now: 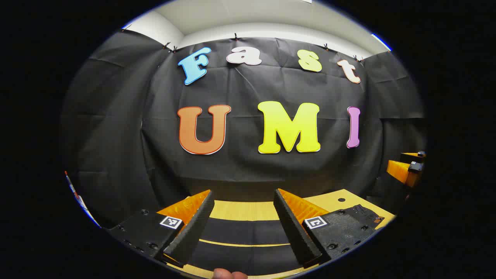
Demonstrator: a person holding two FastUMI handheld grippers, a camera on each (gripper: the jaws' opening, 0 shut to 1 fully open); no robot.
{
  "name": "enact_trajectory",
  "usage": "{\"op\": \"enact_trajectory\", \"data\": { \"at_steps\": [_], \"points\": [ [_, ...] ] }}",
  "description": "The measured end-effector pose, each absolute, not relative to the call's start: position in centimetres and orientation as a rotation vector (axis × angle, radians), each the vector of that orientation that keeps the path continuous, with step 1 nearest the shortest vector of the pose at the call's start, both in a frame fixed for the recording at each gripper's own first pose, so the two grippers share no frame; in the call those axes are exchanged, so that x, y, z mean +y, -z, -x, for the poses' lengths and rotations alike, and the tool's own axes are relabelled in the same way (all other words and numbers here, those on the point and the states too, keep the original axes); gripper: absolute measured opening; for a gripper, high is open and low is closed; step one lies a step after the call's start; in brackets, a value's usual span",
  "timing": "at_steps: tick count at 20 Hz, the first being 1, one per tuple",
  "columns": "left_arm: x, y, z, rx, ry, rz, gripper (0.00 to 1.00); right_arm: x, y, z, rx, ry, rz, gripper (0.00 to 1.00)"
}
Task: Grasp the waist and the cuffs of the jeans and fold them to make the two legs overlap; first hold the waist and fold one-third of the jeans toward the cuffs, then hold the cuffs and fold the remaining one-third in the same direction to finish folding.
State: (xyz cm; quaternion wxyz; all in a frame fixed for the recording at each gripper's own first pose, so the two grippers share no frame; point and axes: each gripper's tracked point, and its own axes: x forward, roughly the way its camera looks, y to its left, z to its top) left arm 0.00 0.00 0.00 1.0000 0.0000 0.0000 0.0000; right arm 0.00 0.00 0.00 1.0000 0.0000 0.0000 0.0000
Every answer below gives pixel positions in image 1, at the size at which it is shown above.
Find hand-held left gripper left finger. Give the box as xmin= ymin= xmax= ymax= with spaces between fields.
xmin=107 ymin=189 xmax=215 ymax=269

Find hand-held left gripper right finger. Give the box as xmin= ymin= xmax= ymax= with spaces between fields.
xmin=273 ymin=188 xmax=387 ymax=269

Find dark jeans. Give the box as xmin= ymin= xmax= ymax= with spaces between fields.
xmin=186 ymin=218 xmax=310 ymax=276

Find black backdrop cloth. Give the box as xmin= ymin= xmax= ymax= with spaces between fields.
xmin=62 ymin=29 xmax=427 ymax=229

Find white printed banner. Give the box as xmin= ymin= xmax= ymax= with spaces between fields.
xmin=64 ymin=170 xmax=102 ymax=228

